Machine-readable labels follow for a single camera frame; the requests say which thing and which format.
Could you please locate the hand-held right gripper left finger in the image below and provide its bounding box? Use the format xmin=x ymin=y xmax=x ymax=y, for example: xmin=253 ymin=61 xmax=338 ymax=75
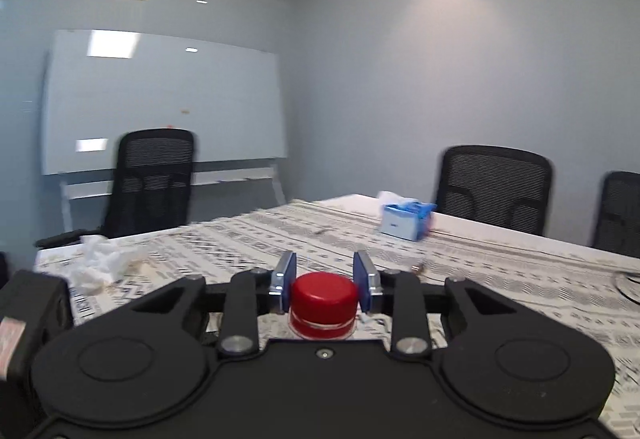
xmin=115 ymin=251 xmax=297 ymax=357

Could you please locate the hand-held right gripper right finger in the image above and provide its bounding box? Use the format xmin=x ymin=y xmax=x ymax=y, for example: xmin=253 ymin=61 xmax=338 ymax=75
xmin=353 ymin=250 xmax=541 ymax=359

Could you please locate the red bottle cap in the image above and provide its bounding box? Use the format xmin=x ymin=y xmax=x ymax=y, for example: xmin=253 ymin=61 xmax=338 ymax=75
xmin=290 ymin=272 xmax=360 ymax=326

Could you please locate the blue tissue pack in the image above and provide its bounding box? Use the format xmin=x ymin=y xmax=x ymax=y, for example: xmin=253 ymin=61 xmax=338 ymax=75
xmin=377 ymin=191 xmax=438 ymax=241

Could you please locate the crumpled white tissue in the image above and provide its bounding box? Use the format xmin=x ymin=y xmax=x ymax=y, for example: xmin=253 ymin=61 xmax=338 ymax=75
xmin=67 ymin=234 xmax=128 ymax=296

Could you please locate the patterned black white tablecloth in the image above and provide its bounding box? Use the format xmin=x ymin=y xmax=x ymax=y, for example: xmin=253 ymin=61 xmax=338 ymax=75
xmin=35 ymin=193 xmax=640 ymax=439

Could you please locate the black mesh office chair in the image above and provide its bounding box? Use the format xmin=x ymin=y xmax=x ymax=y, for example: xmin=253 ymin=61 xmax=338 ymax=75
xmin=433 ymin=145 xmax=554 ymax=237
xmin=591 ymin=171 xmax=640 ymax=261
xmin=34 ymin=129 xmax=196 ymax=250

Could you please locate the whiteboard on stand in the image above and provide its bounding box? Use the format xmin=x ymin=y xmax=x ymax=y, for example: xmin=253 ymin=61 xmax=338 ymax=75
xmin=40 ymin=29 xmax=290 ymax=234

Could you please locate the black cable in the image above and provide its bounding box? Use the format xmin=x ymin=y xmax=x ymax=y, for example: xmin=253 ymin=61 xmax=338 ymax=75
xmin=614 ymin=271 xmax=640 ymax=306

